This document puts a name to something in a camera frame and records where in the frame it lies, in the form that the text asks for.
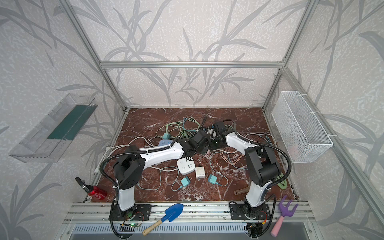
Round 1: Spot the brown toy rake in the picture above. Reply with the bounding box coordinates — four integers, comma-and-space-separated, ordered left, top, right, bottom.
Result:
234, 186, 250, 196

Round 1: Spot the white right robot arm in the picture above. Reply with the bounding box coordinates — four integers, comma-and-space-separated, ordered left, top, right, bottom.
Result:
208, 121, 292, 213

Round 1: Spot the pink charging cable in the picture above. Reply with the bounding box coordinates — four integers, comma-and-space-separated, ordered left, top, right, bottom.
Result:
209, 149, 245, 169

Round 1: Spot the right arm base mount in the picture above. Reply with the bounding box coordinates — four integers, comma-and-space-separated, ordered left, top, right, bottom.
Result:
229, 201, 271, 221

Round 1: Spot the white power socket cube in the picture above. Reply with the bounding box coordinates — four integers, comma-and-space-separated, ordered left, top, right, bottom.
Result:
177, 158, 196, 176

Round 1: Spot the white power cord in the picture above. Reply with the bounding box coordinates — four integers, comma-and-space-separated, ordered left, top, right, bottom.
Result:
244, 131, 274, 142
94, 136, 157, 175

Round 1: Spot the green plastic toy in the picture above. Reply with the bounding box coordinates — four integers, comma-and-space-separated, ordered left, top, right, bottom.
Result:
276, 173, 288, 190

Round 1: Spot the white wire basket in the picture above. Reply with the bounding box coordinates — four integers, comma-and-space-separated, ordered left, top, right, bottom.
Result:
272, 91, 333, 164

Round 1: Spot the blue toy shovel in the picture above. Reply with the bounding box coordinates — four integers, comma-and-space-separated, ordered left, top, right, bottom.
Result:
142, 204, 184, 236

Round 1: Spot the white charger plug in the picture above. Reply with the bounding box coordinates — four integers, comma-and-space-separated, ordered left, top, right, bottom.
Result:
195, 167, 206, 181

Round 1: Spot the left white power cord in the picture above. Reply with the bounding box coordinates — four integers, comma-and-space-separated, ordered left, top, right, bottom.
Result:
94, 136, 157, 175

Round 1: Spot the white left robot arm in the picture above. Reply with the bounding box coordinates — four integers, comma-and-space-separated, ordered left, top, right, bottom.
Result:
99, 130, 210, 212

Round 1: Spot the clear plastic wall bin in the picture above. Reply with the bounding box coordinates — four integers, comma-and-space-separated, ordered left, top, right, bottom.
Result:
9, 94, 98, 163

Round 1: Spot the teal charging cable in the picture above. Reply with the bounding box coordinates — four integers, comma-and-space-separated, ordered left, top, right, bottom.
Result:
179, 116, 201, 136

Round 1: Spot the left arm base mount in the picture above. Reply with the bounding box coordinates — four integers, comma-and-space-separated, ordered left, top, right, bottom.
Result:
109, 204, 152, 222

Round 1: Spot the red spray bottle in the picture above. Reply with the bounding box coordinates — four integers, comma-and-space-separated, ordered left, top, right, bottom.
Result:
75, 177, 108, 200

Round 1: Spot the blue power socket cube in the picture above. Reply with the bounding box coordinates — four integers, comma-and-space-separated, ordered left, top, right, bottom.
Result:
158, 139, 173, 147

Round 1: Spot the teal charger plug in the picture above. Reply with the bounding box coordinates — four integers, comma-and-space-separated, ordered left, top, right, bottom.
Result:
181, 177, 191, 188
208, 174, 218, 185

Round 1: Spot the purple toy rake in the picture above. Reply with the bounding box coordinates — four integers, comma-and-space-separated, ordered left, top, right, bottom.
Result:
271, 195, 299, 237

